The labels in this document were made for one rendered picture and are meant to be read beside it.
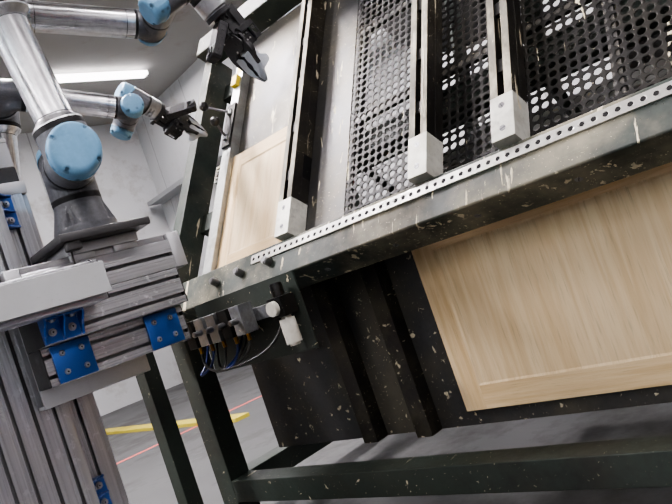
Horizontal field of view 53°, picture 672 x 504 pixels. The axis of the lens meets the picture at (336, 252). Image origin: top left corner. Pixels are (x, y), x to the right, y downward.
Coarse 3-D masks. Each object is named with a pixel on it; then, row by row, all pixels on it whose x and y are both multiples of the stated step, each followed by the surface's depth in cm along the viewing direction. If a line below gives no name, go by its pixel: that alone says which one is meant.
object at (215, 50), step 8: (216, 24) 174; (224, 24) 173; (216, 32) 172; (224, 32) 173; (216, 40) 171; (224, 40) 172; (208, 48) 174; (216, 48) 170; (208, 56) 172; (216, 56) 170
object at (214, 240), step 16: (240, 80) 268; (240, 96) 265; (240, 112) 263; (240, 128) 260; (224, 160) 253; (224, 176) 249; (224, 192) 246; (224, 208) 244; (208, 240) 240; (208, 256) 236
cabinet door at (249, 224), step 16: (256, 144) 245; (272, 144) 236; (240, 160) 249; (256, 160) 241; (272, 160) 233; (240, 176) 245; (256, 176) 237; (272, 176) 229; (240, 192) 241; (256, 192) 233; (272, 192) 225; (240, 208) 237; (256, 208) 229; (272, 208) 222; (224, 224) 240; (240, 224) 233; (256, 224) 225; (272, 224) 218; (224, 240) 236; (240, 240) 229; (256, 240) 222; (272, 240) 215; (224, 256) 232; (240, 256) 225
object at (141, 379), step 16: (144, 384) 227; (160, 384) 230; (144, 400) 229; (160, 400) 228; (160, 416) 226; (160, 432) 227; (176, 432) 229; (160, 448) 229; (176, 448) 227; (176, 464) 226; (176, 480) 226; (192, 480) 228; (176, 496) 228; (192, 496) 227
